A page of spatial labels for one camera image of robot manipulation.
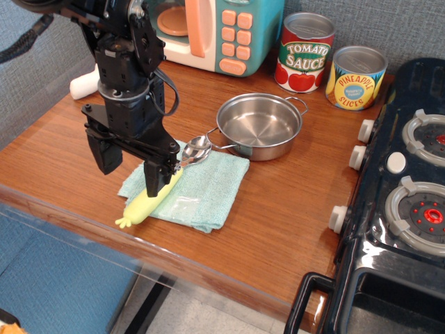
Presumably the light blue folded cloth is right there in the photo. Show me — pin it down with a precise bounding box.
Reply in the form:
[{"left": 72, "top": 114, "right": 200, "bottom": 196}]
[{"left": 118, "top": 150, "right": 250, "bottom": 233}]

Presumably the plush mushroom toy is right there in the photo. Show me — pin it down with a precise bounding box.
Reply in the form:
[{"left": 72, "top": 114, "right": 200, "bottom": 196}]
[{"left": 70, "top": 65, "right": 100, "bottom": 100}]

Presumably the spoon with yellow-green handle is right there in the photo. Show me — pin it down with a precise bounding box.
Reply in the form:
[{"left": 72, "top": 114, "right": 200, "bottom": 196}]
[{"left": 115, "top": 135, "right": 212, "bottom": 229}]

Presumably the orange plush object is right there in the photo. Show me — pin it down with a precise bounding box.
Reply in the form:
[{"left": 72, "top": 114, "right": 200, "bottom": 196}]
[{"left": 0, "top": 324, "right": 27, "bottom": 334}]

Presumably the pineapple slices can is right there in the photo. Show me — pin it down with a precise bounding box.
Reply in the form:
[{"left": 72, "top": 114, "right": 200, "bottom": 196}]
[{"left": 325, "top": 45, "right": 388, "bottom": 111}]

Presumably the toy microwave teal and cream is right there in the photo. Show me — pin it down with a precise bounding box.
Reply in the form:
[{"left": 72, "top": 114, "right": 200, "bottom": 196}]
[{"left": 148, "top": 1, "right": 284, "bottom": 77}]

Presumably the tomato sauce can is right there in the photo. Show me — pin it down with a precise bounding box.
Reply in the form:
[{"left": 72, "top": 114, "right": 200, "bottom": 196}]
[{"left": 275, "top": 12, "right": 336, "bottom": 93}]

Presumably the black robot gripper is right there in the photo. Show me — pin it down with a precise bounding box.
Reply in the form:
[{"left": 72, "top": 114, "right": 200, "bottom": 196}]
[{"left": 81, "top": 88, "right": 179, "bottom": 198}]

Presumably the small stainless steel pot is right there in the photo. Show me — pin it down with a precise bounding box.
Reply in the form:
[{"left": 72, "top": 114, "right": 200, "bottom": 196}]
[{"left": 206, "top": 93, "right": 309, "bottom": 161}]

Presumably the black toy stove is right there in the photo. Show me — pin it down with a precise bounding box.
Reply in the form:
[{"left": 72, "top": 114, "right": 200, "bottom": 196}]
[{"left": 285, "top": 58, "right": 444, "bottom": 333}]

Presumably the black cable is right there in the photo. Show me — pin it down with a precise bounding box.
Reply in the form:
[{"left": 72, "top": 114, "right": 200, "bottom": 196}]
[{"left": 0, "top": 13, "right": 56, "bottom": 65}]

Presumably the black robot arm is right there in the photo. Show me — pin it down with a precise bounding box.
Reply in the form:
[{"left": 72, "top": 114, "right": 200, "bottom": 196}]
[{"left": 1, "top": 1, "right": 179, "bottom": 198}]

